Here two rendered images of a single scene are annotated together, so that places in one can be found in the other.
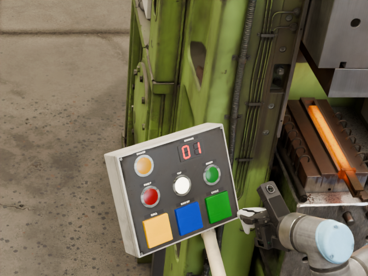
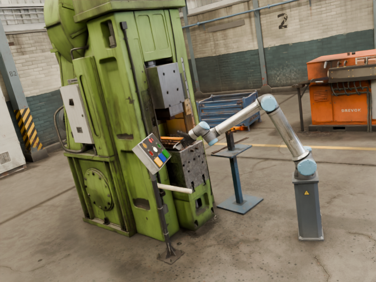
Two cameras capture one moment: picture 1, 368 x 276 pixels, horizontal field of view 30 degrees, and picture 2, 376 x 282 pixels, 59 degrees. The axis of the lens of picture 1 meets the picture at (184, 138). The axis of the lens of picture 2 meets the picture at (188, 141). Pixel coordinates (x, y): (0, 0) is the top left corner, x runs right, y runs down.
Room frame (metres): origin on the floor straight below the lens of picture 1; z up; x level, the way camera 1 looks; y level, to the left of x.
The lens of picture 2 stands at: (-1.03, 1.35, 1.88)
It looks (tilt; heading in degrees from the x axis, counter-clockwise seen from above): 15 degrees down; 325
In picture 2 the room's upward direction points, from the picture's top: 11 degrees counter-clockwise
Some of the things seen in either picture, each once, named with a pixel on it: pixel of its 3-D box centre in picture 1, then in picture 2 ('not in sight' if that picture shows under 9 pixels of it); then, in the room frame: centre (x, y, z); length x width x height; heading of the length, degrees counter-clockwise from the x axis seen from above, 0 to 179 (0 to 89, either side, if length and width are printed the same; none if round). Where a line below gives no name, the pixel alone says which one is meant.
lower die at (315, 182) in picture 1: (316, 141); (168, 142); (1.91, -0.44, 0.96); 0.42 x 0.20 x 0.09; 12
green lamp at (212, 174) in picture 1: (211, 174); not in sight; (1.50, -0.09, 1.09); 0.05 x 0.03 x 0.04; 102
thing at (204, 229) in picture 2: not in sight; (202, 225); (1.66, -0.50, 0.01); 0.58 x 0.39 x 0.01; 102
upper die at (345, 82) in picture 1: (340, 47); (161, 109); (1.91, -0.44, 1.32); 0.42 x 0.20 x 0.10; 12
